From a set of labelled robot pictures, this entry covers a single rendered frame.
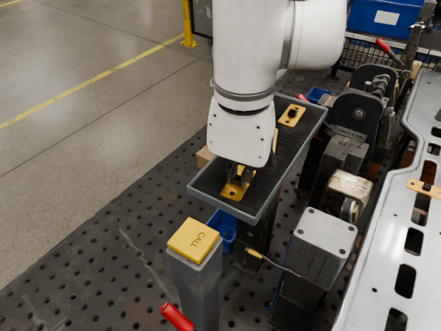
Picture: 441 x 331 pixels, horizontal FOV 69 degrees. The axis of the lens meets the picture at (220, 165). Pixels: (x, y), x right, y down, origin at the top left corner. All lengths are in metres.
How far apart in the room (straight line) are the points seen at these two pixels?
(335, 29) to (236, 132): 0.18
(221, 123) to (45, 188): 2.03
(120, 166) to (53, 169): 0.46
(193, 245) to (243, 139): 0.18
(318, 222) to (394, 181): 0.34
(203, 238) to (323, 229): 0.22
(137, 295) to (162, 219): 0.26
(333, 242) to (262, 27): 0.38
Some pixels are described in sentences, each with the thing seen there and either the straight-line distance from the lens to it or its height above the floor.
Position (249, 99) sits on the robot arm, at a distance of 0.42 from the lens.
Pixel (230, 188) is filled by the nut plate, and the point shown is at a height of 1.16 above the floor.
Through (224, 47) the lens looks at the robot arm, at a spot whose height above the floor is 1.43.
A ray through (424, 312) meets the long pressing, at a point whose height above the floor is 1.00.
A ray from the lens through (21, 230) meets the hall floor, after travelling 2.25.
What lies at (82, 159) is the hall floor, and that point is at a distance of 2.53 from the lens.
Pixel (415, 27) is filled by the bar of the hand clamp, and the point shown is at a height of 1.21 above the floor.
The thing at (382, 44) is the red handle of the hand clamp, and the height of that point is 1.13.
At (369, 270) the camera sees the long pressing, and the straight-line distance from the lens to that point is 0.73.
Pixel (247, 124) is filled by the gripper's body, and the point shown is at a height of 1.32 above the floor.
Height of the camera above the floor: 1.59
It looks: 44 degrees down
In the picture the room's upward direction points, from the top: straight up
